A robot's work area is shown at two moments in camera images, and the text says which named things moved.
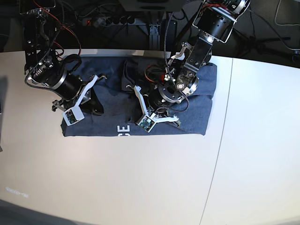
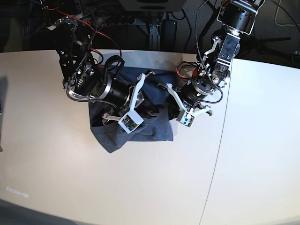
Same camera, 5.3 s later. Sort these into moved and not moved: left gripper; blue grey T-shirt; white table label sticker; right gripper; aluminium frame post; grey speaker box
Moved: blue grey T-shirt; right gripper; left gripper
Not moved: aluminium frame post; white table label sticker; grey speaker box
